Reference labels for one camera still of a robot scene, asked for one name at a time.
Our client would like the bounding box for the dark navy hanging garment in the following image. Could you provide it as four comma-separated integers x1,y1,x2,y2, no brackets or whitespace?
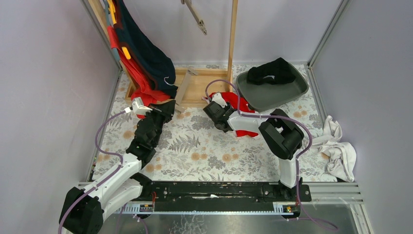
116,0,178,98

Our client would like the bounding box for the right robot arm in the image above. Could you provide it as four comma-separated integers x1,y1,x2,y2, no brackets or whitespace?
203,101,304,188

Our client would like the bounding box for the red hanging garment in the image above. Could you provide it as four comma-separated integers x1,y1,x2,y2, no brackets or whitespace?
107,26,170,106

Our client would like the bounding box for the black underwear in tray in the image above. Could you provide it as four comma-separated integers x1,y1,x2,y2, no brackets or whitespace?
246,58,296,85

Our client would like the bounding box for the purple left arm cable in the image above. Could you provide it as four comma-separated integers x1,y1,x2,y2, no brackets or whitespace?
57,110,149,234

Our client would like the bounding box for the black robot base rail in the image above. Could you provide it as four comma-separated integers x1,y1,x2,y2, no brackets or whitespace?
135,181,312,213

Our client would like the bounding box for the beige clip hanger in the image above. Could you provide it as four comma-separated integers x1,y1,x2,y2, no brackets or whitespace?
174,67,202,113

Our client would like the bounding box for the beige hanger hanging on rack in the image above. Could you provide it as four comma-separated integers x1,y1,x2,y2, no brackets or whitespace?
180,0,207,36

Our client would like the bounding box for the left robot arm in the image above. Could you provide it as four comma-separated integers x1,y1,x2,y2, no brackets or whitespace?
57,97,176,234

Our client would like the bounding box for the wooden rack with base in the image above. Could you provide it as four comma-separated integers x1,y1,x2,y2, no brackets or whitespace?
86,0,238,108

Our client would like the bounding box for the white crumpled cloth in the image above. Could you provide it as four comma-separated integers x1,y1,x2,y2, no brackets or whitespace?
312,116,357,182

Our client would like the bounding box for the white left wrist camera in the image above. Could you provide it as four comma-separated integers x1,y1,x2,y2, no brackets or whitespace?
124,97,152,116

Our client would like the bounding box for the red white-trimmed underwear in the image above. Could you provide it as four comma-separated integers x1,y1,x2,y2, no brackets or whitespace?
207,92,263,138

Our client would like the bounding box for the grey plastic tray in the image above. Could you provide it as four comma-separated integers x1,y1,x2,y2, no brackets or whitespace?
235,64,309,112

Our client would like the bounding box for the yellow hanger on rack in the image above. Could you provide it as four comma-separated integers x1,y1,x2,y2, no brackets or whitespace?
105,0,132,61

